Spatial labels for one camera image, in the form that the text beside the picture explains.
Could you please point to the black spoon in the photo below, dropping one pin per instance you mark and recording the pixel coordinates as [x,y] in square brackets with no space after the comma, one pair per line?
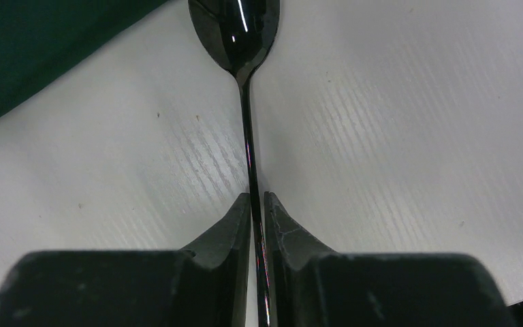
[238,36]

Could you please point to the dark green cloth placemat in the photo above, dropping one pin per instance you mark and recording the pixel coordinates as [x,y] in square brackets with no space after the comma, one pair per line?
[42,40]

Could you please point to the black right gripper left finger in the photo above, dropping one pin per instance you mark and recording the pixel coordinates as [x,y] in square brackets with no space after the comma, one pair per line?
[203,283]

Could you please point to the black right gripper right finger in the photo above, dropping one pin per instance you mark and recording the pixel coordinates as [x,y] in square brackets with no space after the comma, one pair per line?
[313,285]

